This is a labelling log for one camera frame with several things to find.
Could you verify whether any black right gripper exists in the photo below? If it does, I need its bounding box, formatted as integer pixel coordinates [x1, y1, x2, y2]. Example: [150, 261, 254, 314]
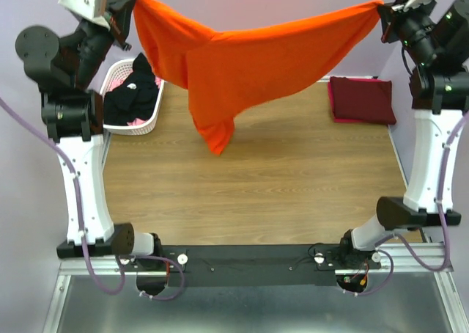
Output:
[378, 0, 440, 65]

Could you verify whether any orange t shirt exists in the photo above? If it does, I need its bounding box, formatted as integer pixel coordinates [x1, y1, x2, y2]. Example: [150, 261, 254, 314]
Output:
[133, 0, 381, 155]

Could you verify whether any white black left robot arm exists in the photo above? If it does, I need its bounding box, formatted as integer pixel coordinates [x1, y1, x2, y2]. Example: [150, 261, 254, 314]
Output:
[15, 0, 163, 271]

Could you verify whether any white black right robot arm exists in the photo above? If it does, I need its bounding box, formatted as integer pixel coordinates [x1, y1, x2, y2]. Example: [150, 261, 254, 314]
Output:
[336, 0, 468, 271]

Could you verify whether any white plastic laundry basket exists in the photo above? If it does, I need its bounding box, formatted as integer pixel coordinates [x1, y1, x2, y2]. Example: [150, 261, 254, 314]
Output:
[100, 58, 166, 136]

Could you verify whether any pink garment in basket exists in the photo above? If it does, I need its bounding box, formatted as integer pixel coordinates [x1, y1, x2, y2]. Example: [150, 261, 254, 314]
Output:
[104, 76, 159, 126]

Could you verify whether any folded maroon t shirt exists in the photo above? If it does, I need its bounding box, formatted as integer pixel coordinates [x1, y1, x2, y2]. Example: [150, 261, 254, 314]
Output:
[329, 77, 396, 125]

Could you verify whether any black t shirt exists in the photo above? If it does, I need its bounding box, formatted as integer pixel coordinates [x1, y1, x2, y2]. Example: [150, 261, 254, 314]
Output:
[103, 53, 159, 126]

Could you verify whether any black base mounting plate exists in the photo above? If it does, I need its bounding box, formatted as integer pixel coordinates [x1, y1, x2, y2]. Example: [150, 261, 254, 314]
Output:
[125, 243, 381, 293]

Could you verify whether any aluminium extrusion rail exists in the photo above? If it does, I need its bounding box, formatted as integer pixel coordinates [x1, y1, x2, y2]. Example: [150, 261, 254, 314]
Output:
[61, 241, 445, 276]

